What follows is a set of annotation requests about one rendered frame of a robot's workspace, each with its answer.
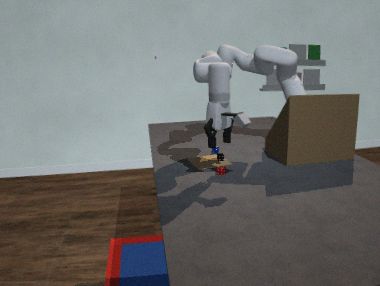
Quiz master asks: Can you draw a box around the tan flat mat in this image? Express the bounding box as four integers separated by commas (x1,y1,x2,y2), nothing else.
187,154,232,170

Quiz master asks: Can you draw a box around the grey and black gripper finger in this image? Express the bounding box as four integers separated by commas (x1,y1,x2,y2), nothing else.
204,118,217,149
223,119,234,143

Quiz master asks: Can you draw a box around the black die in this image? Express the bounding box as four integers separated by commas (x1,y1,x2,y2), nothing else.
217,153,224,161

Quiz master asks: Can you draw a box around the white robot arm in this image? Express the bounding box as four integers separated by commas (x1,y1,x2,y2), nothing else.
193,45,307,128

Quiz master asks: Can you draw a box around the red die with white pips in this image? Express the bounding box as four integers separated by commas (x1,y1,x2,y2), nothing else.
217,166,225,175

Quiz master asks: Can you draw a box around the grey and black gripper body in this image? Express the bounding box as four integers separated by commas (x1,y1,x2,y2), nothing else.
206,101,231,131

